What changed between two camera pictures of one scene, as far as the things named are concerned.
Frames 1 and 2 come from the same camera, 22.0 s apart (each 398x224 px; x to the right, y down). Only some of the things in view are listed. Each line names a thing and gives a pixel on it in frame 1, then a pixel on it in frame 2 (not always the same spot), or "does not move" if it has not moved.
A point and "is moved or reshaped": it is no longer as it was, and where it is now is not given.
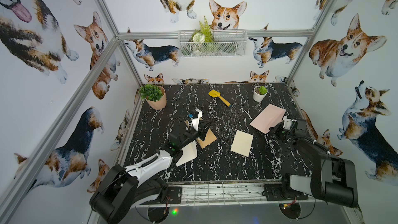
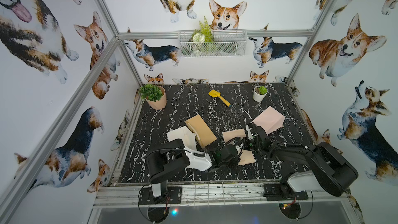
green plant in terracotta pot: [155, 96] does not move
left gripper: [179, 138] to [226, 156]
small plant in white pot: [259, 93] does not move
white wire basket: [228, 43] does not move
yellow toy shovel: [214, 94] does not move
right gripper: [276, 131] to [245, 141]
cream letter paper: [242, 143] is moved or reshaped
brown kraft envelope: [209, 137] does not move
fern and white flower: [203, 35] does not move
